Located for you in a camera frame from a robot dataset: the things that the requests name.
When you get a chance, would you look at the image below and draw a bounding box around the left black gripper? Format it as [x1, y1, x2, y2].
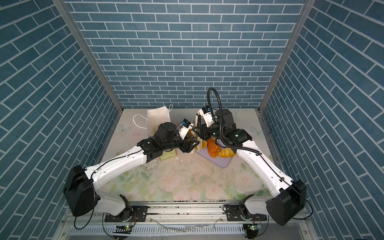
[161, 131, 201, 153]

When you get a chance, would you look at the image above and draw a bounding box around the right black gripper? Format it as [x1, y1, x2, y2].
[193, 121, 227, 140]

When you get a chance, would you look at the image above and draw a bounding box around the white green paper bag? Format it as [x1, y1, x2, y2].
[137, 106, 177, 163]

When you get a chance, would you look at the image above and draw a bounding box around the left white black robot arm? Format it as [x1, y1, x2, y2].
[63, 120, 199, 222]

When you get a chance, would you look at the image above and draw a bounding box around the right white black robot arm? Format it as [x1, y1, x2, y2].
[194, 106, 307, 226]

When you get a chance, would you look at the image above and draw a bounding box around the yellow orange round bun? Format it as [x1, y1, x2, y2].
[195, 140, 207, 151]

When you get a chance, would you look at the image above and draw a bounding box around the reddish brown croissant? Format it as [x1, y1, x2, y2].
[207, 139, 222, 158]

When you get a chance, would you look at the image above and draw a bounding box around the striped golden croissant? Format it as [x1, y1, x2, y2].
[218, 148, 236, 158]

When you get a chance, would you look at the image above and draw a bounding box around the lavender plastic tray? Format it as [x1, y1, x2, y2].
[195, 147, 234, 168]

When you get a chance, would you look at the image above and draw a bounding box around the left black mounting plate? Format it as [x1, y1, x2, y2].
[104, 206, 149, 223]

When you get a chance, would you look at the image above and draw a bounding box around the black mounting plate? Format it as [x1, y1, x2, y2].
[104, 206, 149, 223]
[222, 204, 267, 222]

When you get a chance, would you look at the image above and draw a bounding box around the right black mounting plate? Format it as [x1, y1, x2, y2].
[222, 204, 267, 222]

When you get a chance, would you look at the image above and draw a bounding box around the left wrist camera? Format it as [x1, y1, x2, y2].
[179, 119, 194, 140]

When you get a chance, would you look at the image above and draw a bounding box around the aluminium front rail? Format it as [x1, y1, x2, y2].
[62, 200, 306, 228]

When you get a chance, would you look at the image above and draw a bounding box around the white vented cable duct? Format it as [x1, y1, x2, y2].
[68, 224, 245, 237]

